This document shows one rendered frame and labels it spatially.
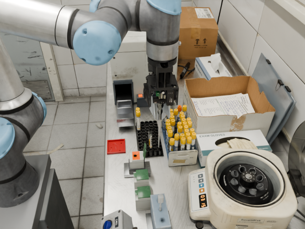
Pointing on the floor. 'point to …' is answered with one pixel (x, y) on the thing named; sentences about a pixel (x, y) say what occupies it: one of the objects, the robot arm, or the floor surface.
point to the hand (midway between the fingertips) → (159, 114)
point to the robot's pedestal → (54, 206)
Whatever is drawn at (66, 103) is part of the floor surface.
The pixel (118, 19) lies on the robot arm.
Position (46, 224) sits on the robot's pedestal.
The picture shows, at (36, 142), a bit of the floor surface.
